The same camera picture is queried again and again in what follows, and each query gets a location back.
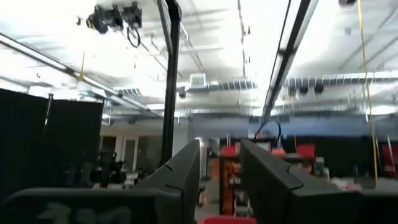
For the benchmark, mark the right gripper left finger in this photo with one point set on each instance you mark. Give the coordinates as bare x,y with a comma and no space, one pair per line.
183,180

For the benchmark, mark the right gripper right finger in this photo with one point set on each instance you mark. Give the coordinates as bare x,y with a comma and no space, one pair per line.
270,186

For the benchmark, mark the red storage bin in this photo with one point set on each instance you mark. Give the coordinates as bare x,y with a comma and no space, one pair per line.
229,151
390,158
306,151

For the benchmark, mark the red plastic bin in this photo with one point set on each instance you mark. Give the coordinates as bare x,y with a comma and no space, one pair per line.
227,220

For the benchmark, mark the orange storage rack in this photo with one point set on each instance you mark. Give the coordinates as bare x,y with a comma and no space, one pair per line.
228,183

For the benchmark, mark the white ceiling vent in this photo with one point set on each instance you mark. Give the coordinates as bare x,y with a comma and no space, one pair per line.
198,81

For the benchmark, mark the black ceiling beam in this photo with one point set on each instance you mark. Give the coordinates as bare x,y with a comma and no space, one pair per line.
289,46

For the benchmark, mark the black partition panel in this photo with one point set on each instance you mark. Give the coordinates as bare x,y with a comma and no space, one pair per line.
46,140

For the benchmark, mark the black frame post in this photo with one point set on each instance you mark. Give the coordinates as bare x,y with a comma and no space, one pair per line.
171,93

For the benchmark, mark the silver ceiling duct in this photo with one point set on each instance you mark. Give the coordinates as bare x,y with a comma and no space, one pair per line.
342,79
233,85

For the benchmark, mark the black overhead camera rig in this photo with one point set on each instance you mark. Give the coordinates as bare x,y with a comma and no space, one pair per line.
105,18

